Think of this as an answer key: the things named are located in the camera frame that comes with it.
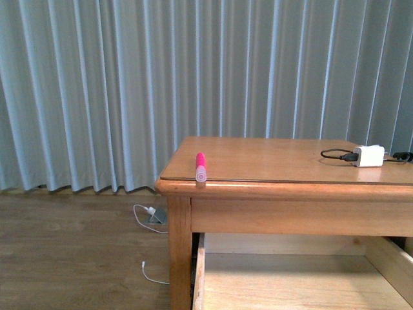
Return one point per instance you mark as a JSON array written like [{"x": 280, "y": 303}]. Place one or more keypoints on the pink marker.
[{"x": 201, "y": 174}]

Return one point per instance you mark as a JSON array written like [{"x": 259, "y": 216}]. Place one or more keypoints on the wooden drawer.
[{"x": 264, "y": 271}]

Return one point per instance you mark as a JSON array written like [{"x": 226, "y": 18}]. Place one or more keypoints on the wooden nightstand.
[{"x": 277, "y": 187}]

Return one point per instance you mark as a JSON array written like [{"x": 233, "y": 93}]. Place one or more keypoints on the white plug in socket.
[{"x": 151, "y": 210}]

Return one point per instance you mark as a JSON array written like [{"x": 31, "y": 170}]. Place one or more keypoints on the open floor socket box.
[{"x": 159, "y": 217}]

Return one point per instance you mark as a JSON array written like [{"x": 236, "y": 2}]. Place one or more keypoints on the grey-green curtain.
[{"x": 101, "y": 93}]

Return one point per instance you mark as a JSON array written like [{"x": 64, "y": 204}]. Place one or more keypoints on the white charger adapter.
[{"x": 369, "y": 156}]

